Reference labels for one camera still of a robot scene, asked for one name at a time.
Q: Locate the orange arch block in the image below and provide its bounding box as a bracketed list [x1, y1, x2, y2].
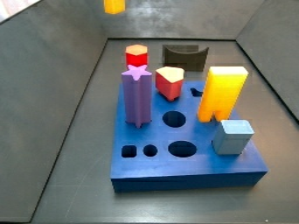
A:
[104, 0, 126, 14]

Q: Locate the blue shape sorter board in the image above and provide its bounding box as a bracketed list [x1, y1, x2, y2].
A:
[109, 80, 266, 193]

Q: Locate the tall yellow arch block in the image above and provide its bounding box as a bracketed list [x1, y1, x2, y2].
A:
[197, 66, 248, 123]

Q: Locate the purple star prism block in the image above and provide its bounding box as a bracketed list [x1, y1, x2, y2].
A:
[121, 65, 152, 128]

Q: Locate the red pentagon prism block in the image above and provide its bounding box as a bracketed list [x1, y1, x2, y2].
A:
[154, 66, 184, 102]

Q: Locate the red hexagonal prism block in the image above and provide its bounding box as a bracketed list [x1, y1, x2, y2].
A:
[125, 45, 148, 67]

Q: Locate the black curved holder stand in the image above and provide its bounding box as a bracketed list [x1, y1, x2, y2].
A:
[162, 45, 209, 72]

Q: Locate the light blue square block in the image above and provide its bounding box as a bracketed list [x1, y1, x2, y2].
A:
[210, 120, 254, 155]

